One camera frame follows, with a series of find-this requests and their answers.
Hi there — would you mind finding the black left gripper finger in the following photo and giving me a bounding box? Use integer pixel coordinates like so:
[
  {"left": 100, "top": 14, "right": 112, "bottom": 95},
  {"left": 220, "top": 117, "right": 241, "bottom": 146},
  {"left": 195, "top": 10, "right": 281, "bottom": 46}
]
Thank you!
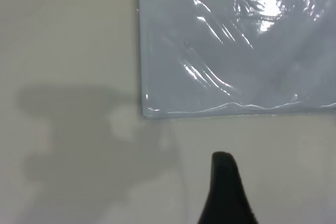
[{"left": 196, "top": 151, "right": 259, "bottom": 224}]

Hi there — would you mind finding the transparent zip bag red strip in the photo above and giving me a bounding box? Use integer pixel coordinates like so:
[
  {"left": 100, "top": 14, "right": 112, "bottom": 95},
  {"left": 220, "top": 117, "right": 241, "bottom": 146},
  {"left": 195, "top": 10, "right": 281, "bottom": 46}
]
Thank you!
[{"left": 137, "top": 0, "right": 336, "bottom": 121}]

